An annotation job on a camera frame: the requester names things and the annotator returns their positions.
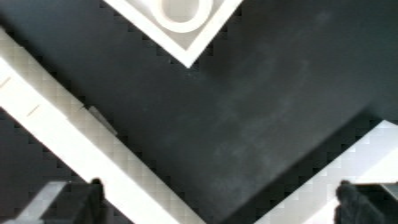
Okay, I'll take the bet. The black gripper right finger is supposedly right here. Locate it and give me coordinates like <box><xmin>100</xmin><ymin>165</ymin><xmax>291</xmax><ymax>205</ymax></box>
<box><xmin>333</xmin><ymin>180</ymin><xmax>398</xmax><ymax>224</ymax></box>

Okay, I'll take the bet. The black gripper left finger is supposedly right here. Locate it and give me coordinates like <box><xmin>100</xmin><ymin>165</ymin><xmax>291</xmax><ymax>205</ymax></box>
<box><xmin>10</xmin><ymin>178</ymin><xmax>108</xmax><ymax>224</ymax></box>

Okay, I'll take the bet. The white square tabletop part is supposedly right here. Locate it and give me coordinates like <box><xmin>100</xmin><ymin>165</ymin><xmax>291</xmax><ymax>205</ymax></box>
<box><xmin>102</xmin><ymin>0</ymin><xmax>243</xmax><ymax>68</ymax></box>

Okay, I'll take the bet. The white U-shaped obstacle fence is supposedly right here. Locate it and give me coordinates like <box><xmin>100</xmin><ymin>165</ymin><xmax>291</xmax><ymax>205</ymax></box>
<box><xmin>0</xmin><ymin>29</ymin><xmax>398</xmax><ymax>224</ymax></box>

